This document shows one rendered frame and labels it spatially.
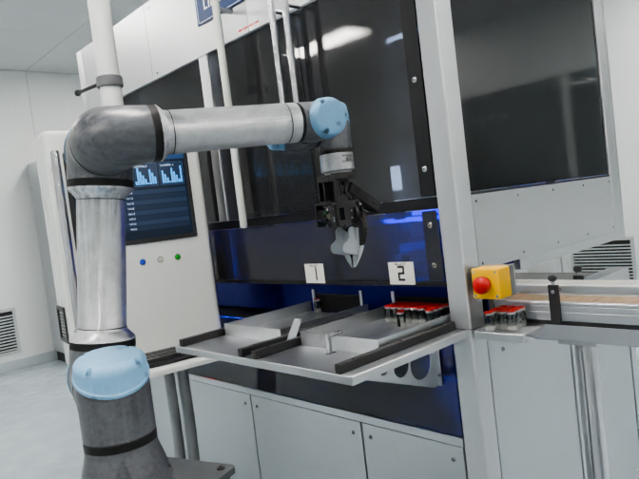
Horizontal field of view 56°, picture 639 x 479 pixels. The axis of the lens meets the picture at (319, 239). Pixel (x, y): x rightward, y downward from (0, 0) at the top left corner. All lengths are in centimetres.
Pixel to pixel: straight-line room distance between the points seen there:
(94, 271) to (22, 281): 552
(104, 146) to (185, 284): 112
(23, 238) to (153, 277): 466
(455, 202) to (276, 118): 54
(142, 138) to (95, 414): 44
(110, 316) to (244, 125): 42
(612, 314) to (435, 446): 57
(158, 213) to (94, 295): 95
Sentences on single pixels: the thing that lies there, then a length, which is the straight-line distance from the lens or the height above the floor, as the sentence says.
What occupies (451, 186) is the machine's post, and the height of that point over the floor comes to 123.
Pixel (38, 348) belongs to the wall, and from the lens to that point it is 673.
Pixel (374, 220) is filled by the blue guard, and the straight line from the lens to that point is 162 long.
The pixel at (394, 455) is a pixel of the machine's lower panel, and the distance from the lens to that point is 179.
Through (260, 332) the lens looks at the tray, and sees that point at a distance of 164.
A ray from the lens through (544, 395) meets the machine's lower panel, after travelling 183.
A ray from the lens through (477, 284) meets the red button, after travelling 141.
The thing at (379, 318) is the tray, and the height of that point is 88.
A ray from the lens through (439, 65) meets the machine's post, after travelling 149.
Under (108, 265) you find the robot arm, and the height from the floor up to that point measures 116.
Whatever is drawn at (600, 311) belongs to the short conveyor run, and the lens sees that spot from 146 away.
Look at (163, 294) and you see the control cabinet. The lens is 206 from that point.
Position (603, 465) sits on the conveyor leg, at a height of 54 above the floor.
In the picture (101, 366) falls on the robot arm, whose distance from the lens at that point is 101.
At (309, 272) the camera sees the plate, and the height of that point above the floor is 102.
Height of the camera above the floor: 122
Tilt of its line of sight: 3 degrees down
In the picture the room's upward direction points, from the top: 7 degrees counter-clockwise
